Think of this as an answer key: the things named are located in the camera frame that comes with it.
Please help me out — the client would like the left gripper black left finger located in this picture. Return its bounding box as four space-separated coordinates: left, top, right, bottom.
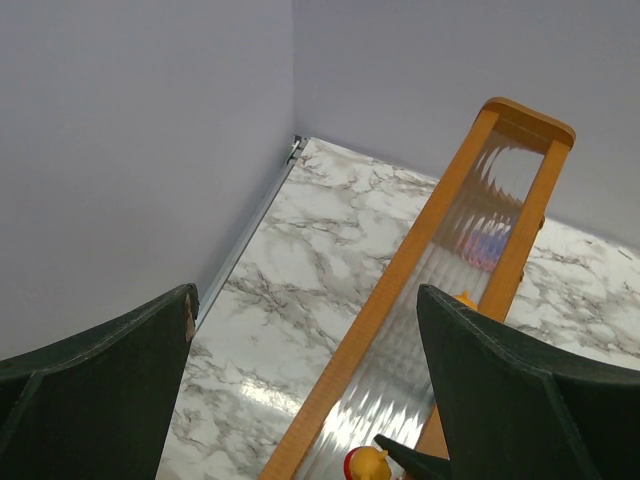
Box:
1 284 199 479

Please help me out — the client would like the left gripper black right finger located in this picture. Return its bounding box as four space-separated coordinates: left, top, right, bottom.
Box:
417 285 639 479

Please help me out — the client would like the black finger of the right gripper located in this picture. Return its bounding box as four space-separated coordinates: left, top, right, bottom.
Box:
374 434 452 480

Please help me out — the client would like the orange bear toy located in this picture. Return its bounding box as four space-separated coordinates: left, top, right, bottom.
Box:
343 446 392 480
454 290 478 310

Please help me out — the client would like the purple donkey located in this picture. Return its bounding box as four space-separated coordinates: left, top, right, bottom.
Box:
456 219 512 273

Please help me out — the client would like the orange bear toy back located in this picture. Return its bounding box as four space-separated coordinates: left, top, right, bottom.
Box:
454 290 478 310

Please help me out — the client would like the brown tiered acrylic shelf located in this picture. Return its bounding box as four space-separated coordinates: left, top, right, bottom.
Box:
261 97 576 479

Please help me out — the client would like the aluminium frame rail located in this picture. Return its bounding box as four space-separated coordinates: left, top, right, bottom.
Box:
195 135 309 330

